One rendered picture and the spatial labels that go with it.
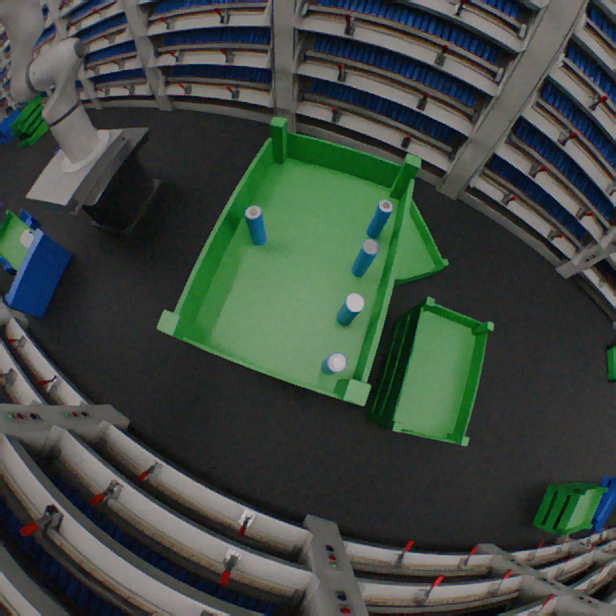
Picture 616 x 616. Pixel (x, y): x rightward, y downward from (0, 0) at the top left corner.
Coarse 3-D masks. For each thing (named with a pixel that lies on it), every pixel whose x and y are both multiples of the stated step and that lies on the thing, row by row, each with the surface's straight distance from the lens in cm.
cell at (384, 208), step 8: (384, 200) 34; (376, 208) 33; (384, 208) 33; (392, 208) 33; (376, 216) 34; (384, 216) 33; (376, 224) 35; (384, 224) 35; (368, 232) 37; (376, 232) 36
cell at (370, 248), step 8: (368, 240) 30; (360, 248) 30; (368, 248) 29; (376, 248) 30; (360, 256) 30; (368, 256) 29; (360, 264) 32; (368, 264) 31; (352, 272) 34; (360, 272) 33
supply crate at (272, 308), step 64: (256, 192) 41; (320, 192) 40; (384, 192) 43; (256, 256) 35; (320, 256) 35; (384, 256) 37; (192, 320) 34; (256, 320) 33; (320, 320) 33; (384, 320) 29; (320, 384) 32
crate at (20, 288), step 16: (48, 240) 120; (32, 256) 118; (48, 256) 122; (64, 256) 127; (32, 272) 121; (48, 272) 125; (16, 288) 120; (32, 288) 124; (48, 288) 128; (16, 304) 123; (32, 304) 127
